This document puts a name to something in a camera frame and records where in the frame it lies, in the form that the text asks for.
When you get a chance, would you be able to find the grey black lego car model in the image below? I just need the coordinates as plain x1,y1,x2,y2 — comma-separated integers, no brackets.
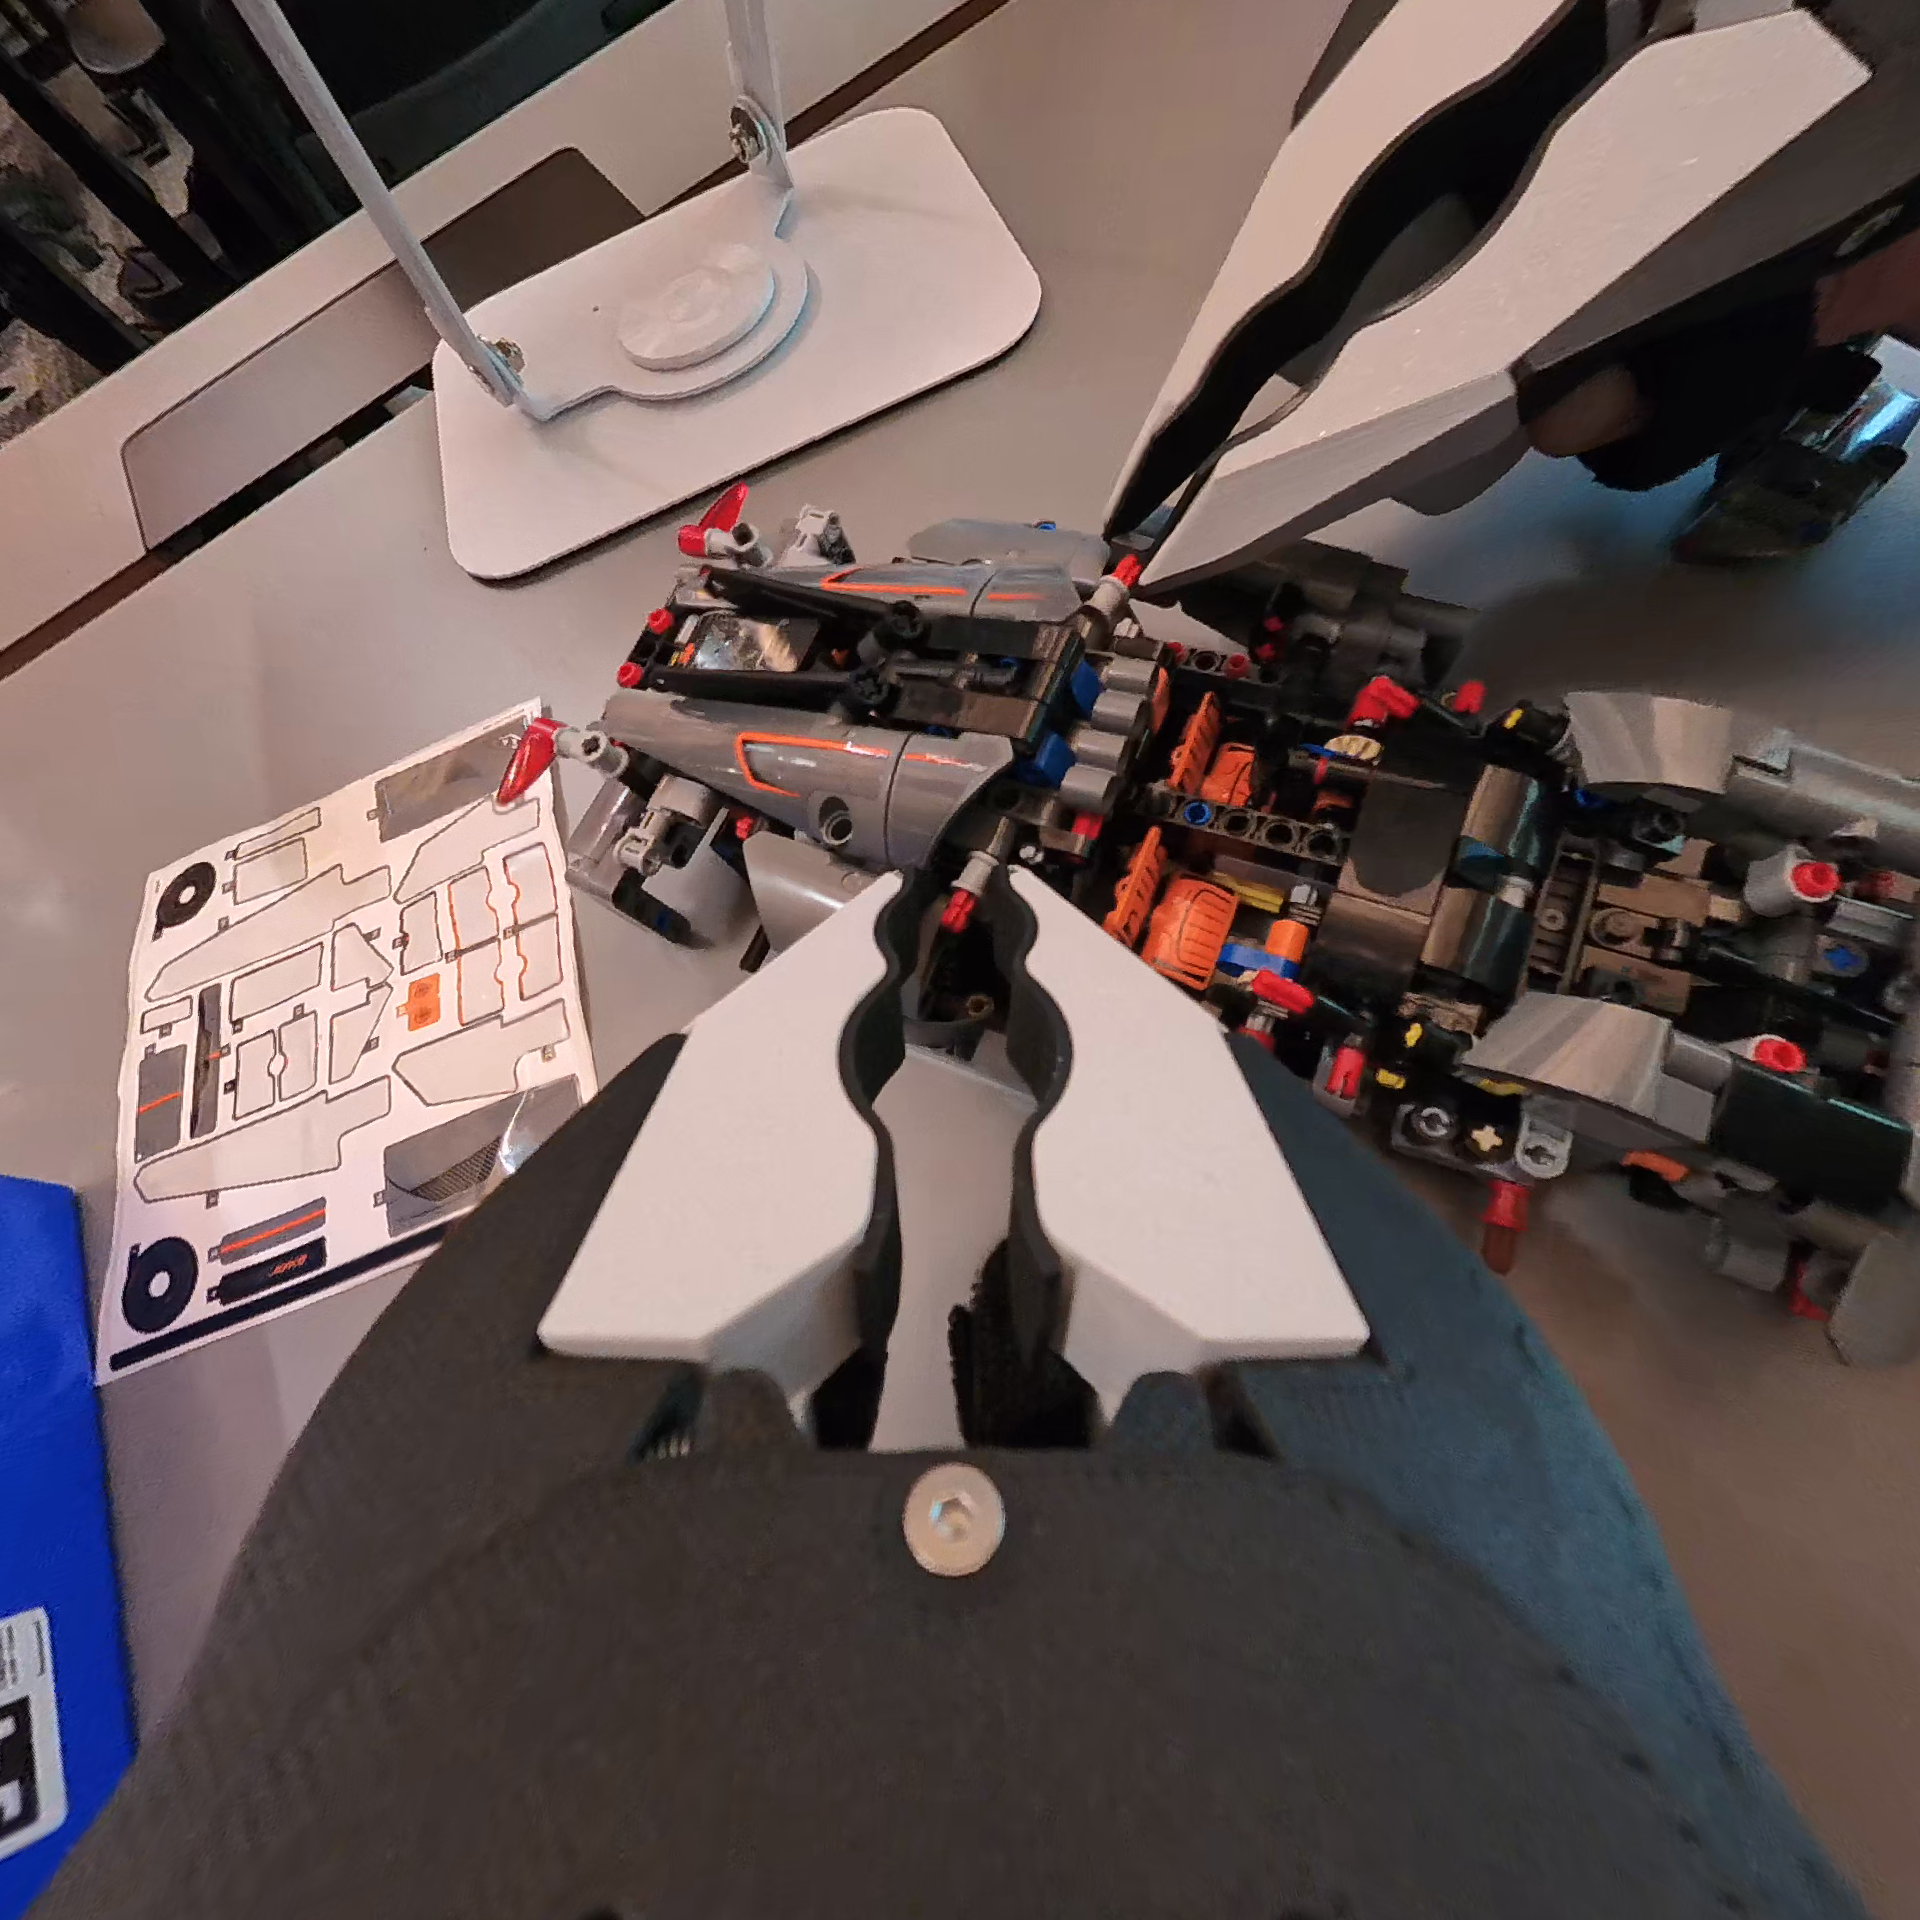
561,479,1920,1367

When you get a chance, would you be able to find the white sticker sheet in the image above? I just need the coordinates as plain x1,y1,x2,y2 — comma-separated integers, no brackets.
91,695,601,1386

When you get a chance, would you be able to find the white metal stand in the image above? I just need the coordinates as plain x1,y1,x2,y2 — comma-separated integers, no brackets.
232,0,1044,583

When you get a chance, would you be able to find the blue plastic bin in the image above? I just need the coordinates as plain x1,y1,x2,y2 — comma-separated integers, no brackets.
0,1173,140,1920

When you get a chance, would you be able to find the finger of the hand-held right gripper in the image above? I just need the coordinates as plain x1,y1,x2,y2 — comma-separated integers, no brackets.
1102,0,1638,542
1135,3,1880,598

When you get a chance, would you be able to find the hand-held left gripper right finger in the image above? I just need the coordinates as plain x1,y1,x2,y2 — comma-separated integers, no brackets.
990,870,1370,1442

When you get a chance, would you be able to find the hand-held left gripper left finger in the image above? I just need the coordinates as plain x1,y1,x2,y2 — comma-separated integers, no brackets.
536,874,906,1442

